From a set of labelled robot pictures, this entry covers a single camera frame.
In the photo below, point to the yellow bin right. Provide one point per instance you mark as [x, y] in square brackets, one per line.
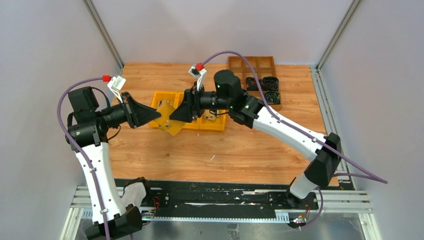
[218, 125]

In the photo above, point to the yellow bin left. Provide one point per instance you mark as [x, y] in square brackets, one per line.
[158, 96]

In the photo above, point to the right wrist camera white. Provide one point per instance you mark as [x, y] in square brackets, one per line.
[199, 72]

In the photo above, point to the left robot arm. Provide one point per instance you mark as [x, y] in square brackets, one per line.
[113, 216]

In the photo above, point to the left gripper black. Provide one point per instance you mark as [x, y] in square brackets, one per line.
[130, 110]

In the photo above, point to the yellow leather card holder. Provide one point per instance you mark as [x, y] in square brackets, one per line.
[164, 123]

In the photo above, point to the black coiled belt left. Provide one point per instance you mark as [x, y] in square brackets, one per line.
[251, 84]

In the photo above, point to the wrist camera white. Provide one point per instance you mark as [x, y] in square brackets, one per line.
[115, 85]
[199, 72]

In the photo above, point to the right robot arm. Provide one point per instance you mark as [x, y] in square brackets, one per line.
[252, 112]

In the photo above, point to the black green coiled belt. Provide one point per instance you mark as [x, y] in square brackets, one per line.
[272, 97]

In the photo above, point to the yellow bin middle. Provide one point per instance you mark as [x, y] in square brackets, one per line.
[194, 125]

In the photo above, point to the gold cards in bin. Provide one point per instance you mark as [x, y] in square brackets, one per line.
[211, 115]

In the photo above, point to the yellow bin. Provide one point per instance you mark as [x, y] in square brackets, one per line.
[194, 125]
[158, 96]
[218, 125]

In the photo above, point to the black coiled belt right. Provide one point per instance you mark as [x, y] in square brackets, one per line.
[270, 83]

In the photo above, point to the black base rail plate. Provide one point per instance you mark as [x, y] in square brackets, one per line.
[223, 201]

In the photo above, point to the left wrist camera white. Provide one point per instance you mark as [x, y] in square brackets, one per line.
[115, 85]

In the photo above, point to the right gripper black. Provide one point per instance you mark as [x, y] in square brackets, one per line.
[191, 104]

